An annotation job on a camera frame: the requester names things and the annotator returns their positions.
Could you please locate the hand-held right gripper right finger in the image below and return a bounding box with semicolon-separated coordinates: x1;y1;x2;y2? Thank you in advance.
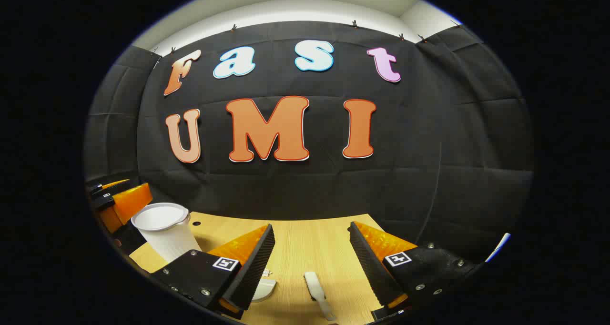
349;221;482;322

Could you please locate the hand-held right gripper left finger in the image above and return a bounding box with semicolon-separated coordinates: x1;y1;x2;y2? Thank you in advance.
152;223;276;322

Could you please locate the grey dustpan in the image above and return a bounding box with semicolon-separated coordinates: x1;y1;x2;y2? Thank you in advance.
251;278;277;302

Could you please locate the white ribbed garbage bin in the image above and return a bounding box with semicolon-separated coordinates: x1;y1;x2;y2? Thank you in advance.
131;202;203;264

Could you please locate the small grey broom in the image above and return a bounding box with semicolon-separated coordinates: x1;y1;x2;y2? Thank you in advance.
304;271;338;322

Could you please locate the wooden desktop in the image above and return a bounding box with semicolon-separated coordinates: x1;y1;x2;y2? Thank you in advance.
129;212;420;325

